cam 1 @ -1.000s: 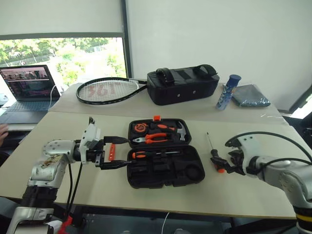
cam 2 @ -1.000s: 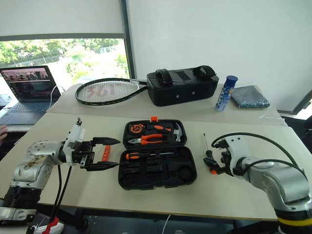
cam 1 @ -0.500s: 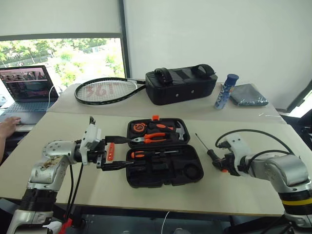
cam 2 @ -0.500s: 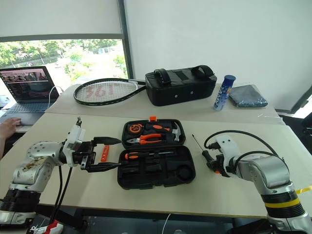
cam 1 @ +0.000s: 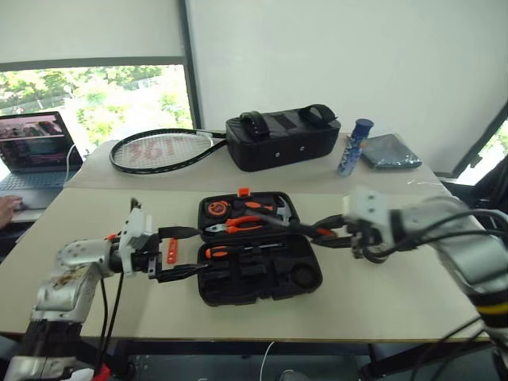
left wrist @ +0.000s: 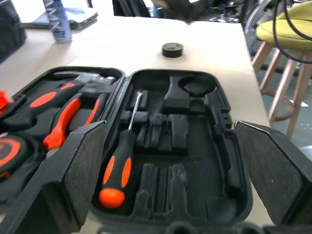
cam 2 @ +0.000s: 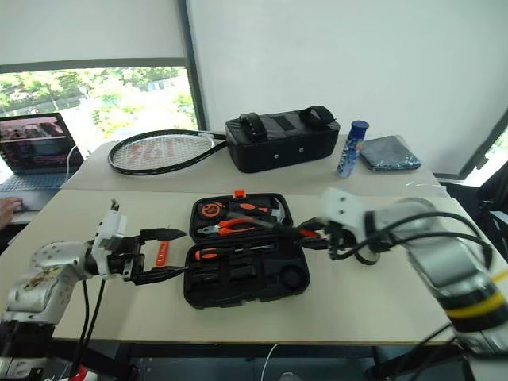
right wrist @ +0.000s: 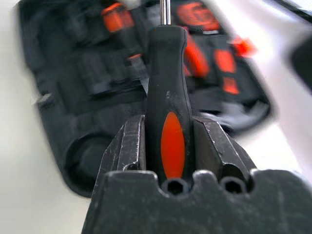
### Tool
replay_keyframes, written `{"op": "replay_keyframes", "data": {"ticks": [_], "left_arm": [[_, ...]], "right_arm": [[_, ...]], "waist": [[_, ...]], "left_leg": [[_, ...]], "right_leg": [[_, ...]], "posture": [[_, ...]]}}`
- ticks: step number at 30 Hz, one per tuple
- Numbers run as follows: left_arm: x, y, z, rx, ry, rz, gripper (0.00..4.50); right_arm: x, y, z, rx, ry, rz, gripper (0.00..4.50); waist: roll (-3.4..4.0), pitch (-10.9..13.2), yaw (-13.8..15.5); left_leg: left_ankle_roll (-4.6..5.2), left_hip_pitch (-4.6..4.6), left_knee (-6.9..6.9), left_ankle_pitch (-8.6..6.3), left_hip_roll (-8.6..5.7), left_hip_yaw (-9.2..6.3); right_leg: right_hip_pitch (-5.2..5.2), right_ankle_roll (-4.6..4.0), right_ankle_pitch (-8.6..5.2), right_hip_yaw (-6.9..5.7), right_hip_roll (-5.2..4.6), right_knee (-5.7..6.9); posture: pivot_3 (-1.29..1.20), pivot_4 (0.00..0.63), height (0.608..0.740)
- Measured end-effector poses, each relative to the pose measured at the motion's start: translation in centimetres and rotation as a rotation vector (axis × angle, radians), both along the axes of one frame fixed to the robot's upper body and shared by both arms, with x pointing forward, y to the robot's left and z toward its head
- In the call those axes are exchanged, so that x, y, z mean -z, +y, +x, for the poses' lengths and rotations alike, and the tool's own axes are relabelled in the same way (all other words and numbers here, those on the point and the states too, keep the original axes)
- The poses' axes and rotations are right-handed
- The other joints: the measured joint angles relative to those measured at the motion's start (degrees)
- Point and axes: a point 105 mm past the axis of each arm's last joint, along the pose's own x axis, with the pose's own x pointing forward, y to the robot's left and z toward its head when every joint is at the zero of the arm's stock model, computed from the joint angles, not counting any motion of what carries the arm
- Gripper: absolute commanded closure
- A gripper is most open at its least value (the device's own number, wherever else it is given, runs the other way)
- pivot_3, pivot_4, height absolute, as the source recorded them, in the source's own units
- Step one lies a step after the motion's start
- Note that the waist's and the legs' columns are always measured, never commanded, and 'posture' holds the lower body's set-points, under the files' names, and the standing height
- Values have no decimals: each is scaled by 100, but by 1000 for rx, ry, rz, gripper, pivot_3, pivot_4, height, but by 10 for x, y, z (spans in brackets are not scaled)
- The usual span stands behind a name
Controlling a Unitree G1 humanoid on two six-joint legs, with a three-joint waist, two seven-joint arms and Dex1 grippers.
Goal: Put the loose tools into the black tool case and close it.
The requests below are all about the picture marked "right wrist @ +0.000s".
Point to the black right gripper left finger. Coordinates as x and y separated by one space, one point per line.
129 148

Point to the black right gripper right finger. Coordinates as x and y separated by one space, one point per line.
214 146

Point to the black plastic tool case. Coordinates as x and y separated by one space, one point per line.
73 97

